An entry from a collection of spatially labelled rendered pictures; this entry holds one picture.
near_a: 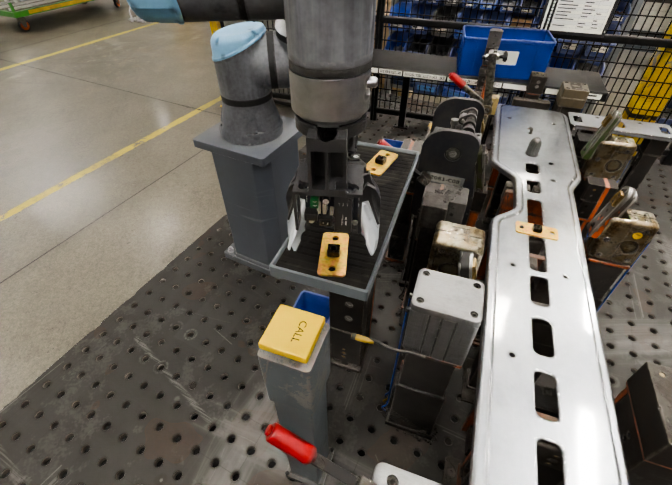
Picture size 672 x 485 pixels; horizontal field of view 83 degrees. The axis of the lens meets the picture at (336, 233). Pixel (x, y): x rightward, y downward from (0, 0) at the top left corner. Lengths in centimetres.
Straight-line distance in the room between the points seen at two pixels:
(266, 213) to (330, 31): 72
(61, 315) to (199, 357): 138
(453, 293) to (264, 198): 56
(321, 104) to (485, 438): 47
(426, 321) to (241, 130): 59
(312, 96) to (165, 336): 85
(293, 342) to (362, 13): 33
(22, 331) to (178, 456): 155
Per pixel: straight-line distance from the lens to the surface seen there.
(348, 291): 49
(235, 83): 89
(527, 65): 162
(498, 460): 60
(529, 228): 91
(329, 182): 38
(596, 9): 179
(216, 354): 101
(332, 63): 33
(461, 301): 57
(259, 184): 94
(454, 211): 81
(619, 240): 99
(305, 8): 33
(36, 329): 233
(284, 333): 46
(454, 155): 83
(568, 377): 70
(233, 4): 43
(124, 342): 112
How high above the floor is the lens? 154
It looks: 42 degrees down
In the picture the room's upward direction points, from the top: straight up
